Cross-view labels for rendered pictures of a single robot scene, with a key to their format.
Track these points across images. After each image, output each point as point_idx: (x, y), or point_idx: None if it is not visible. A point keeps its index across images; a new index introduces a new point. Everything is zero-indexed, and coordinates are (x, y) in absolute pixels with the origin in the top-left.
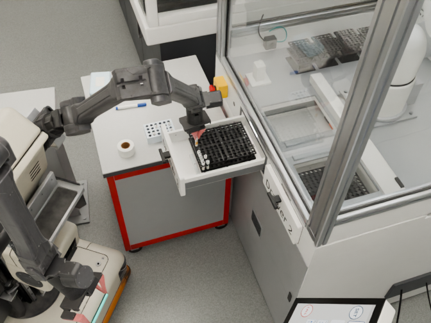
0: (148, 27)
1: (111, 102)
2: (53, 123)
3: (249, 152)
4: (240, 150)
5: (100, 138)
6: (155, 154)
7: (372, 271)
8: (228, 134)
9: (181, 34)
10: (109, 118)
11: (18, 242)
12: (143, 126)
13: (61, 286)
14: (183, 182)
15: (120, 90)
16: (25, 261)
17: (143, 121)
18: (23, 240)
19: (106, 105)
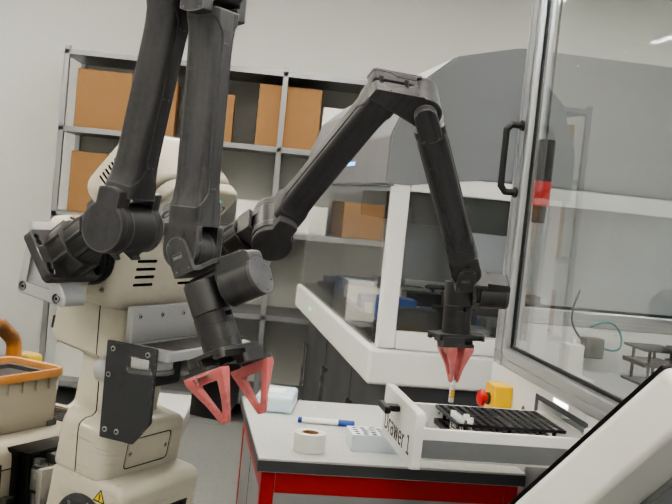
0: (375, 347)
1: (354, 123)
2: (236, 231)
3: (551, 429)
4: (533, 425)
5: (262, 435)
6: (363, 459)
7: None
8: (510, 414)
9: (430, 375)
10: (283, 426)
11: (188, 163)
12: (348, 426)
13: (209, 303)
14: (421, 426)
15: (376, 82)
16: (180, 214)
17: (345, 436)
18: (201, 149)
19: (344, 137)
